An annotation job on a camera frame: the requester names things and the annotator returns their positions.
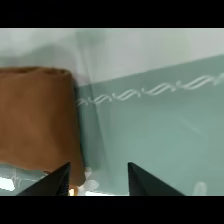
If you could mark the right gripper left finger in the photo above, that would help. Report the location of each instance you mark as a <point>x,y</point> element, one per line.
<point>55,183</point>

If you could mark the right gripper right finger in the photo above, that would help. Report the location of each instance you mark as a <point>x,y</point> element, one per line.
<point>143,185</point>

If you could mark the brown garment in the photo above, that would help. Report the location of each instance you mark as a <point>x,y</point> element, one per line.
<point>36,120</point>

